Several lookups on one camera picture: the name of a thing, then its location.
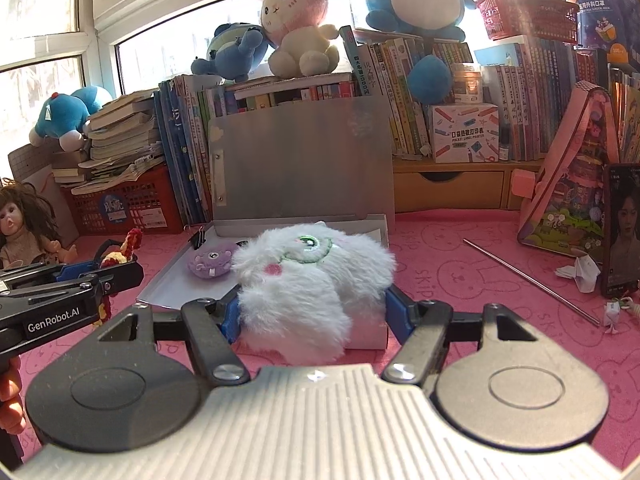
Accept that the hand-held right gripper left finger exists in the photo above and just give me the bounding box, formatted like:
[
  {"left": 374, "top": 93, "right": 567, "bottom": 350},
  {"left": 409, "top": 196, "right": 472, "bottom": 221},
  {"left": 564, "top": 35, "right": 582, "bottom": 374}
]
[{"left": 95, "top": 292, "right": 251, "bottom": 388}]

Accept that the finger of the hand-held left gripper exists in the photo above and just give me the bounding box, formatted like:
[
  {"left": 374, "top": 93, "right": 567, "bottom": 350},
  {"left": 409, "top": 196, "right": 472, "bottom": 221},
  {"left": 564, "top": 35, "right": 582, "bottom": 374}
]
[
  {"left": 75, "top": 261, "right": 146, "bottom": 295},
  {"left": 0, "top": 260, "right": 108, "bottom": 288}
]

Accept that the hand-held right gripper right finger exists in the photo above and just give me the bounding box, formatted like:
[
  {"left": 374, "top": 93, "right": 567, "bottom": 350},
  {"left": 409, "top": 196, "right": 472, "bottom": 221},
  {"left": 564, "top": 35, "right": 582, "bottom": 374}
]
[{"left": 382, "top": 285, "right": 553, "bottom": 388}]

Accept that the yellow red crochet ornament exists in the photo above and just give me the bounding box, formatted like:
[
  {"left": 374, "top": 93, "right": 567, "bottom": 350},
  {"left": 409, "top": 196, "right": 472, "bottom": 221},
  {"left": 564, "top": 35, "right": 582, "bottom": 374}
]
[{"left": 92, "top": 228, "right": 143, "bottom": 328}]

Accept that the small purple plush toy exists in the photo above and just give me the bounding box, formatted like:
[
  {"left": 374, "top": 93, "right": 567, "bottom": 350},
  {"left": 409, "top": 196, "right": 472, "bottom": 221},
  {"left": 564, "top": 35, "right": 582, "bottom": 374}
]
[{"left": 187, "top": 242, "right": 238, "bottom": 278}]

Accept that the white fluffy plush toy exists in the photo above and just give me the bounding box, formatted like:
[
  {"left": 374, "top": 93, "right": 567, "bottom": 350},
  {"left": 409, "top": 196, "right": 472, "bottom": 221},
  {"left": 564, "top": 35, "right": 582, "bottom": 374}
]
[{"left": 231, "top": 222, "right": 397, "bottom": 366}]

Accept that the silver cardboard box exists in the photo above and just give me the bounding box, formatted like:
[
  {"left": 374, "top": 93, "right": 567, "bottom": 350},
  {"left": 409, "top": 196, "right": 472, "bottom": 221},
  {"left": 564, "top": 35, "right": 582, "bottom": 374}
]
[{"left": 136, "top": 94, "right": 396, "bottom": 351}]

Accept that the person's left hand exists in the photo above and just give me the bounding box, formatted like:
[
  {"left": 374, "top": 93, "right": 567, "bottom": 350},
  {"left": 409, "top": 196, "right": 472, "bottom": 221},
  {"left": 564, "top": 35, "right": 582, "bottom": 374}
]
[{"left": 0, "top": 356, "right": 26, "bottom": 436}]

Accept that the brown-haired doll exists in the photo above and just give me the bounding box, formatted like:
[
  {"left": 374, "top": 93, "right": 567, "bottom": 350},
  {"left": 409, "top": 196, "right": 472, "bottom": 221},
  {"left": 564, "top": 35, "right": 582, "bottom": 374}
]
[{"left": 0, "top": 182, "right": 78, "bottom": 268}]

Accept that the red plastic crate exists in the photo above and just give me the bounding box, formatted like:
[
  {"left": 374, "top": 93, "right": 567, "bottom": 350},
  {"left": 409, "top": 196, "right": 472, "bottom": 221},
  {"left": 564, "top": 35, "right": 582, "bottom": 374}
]
[{"left": 62, "top": 162, "right": 183, "bottom": 236}]

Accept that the black binder clip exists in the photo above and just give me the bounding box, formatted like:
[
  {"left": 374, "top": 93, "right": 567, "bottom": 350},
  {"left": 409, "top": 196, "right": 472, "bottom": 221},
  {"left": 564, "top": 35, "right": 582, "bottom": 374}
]
[{"left": 186, "top": 226, "right": 211, "bottom": 251}]

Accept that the pink rabbit-print table mat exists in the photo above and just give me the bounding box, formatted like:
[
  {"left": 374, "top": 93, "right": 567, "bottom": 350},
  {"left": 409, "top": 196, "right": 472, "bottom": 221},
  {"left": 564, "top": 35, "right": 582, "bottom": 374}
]
[{"left": 0, "top": 207, "right": 640, "bottom": 466}]

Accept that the row of blue thin books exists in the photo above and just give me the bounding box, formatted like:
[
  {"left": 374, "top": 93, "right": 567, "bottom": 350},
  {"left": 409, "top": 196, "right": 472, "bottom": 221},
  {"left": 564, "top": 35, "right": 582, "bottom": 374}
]
[{"left": 152, "top": 75, "right": 216, "bottom": 226}]

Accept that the wooden drawer shelf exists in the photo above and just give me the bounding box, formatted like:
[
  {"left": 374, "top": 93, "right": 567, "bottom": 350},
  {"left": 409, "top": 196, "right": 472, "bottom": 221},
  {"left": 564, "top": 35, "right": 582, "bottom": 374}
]
[{"left": 392, "top": 157, "right": 546, "bottom": 215}]

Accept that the metal straw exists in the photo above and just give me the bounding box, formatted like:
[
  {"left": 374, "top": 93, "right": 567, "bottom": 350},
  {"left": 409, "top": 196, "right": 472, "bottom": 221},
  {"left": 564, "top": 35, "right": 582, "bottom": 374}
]
[{"left": 462, "top": 238, "right": 601, "bottom": 327}]

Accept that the stack of worn books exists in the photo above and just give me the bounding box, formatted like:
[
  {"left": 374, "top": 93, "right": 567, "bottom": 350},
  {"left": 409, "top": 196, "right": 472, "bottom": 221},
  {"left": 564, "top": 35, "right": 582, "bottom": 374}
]
[{"left": 50, "top": 89, "right": 168, "bottom": 196}]

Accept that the blue cat plush toy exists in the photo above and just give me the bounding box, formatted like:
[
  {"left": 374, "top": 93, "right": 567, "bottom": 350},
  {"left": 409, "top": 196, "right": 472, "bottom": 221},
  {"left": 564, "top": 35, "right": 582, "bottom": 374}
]
[{"left": 28, "top": 85, "right": 113, "bottom": 152}]

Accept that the white folded paper figure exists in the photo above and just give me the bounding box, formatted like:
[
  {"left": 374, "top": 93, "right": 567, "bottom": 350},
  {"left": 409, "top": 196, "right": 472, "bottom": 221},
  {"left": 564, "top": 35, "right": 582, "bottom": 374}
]
[{"left": 555, "top": 255, "right": 600, "bottom": 293}]

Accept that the white pencil-print box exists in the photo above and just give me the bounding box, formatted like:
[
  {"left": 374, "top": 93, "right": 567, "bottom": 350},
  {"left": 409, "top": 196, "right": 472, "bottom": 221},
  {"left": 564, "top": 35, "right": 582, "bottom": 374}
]
[{"left": 427, "top": 102, "right": 501, "bottom": 163}]

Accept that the pink triangular toy house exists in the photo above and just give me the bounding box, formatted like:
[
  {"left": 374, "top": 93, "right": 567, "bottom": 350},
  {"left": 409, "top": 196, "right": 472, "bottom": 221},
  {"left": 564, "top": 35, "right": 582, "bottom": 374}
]
[{"left": 510, "top": 80, "right": 626, "bottom": 253}]

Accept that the row of colourful upright books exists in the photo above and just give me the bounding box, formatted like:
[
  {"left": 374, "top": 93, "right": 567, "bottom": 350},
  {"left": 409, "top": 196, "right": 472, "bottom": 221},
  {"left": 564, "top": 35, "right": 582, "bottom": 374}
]
[{"left": 340, "top": 25, "right": 476, "bottom": 156}]

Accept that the pile of flat books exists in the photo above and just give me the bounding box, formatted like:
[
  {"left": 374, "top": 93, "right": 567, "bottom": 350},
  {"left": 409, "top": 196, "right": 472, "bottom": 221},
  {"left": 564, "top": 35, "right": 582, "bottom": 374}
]
[{"left": 200, "top": 72, "right": 357, "bottom": 116}]

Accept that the dark portrait photo card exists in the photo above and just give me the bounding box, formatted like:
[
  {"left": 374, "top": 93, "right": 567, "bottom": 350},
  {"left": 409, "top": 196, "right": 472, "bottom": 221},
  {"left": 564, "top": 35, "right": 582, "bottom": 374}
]
[{"left": 600, "top": 162, "right": 640, "bottom": 298}]

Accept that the small glass jar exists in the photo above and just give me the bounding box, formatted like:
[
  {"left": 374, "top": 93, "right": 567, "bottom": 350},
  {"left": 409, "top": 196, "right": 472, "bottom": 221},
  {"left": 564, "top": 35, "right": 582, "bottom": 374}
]
[{"left": 452, "top": 64, "right": 485, "bottom": 106}]

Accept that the blue alien plush toy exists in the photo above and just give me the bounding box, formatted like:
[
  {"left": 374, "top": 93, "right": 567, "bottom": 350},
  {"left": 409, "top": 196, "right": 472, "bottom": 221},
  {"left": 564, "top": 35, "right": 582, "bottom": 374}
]
[{"left": 191, "top": 22, "right": 273, "bottom": 83}]

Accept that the row of pale upright books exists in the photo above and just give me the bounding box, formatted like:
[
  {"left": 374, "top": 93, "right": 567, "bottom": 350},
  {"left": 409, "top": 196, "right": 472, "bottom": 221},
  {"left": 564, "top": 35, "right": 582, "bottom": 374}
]
[{"left": 472, "top": 40, "right": 640, "bottom": 163}]

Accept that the pink rabbit plush toy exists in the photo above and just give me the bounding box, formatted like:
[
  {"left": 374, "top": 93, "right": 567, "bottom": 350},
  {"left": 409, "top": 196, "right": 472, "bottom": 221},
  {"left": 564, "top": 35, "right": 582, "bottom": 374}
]
[{"left": 251, "top": 0, "right": 342, "bottom": 80}]

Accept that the red plastic basket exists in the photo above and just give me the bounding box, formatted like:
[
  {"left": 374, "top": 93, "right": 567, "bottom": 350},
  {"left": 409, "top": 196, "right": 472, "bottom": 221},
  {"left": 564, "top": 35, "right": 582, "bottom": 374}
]
[{"left": 476, "top": 0, "right": 581, "bottom": 45}]

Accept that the blue printed carton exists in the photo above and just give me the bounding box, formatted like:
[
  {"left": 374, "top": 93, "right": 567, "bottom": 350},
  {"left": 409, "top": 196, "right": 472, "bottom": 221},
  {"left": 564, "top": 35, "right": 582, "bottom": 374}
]
[{"left": 567, "top": 0, "right": 640, "bottom": 73}]

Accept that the white window frame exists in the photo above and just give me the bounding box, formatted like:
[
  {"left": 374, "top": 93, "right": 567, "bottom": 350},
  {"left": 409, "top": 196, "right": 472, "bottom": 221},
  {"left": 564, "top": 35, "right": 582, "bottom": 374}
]
[{"left": 0, "top": 0, "right": 361, "bottom": 101}]

